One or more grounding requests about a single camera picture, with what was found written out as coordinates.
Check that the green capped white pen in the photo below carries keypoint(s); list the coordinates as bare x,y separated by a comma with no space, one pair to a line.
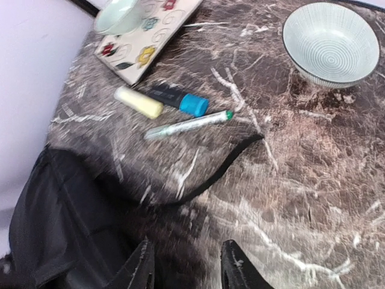
188,125

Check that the floral square plate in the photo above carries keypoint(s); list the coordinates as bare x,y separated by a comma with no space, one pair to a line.
130,55

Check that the blue capped black marker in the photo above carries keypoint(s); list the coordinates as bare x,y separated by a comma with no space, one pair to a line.
184,102

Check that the black student backpack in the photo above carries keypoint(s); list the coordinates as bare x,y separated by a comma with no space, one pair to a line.
64,211

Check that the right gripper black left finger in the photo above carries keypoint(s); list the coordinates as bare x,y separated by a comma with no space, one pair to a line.
129,264

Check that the pale green bowl on plate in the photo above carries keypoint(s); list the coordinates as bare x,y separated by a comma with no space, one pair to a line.
119,17

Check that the pale green bowl centre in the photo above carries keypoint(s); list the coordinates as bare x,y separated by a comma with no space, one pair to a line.
330,45

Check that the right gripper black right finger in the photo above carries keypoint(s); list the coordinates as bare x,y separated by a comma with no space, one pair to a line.
237,271

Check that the yellow highlighter pen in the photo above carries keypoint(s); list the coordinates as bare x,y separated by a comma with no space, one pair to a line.
139,102

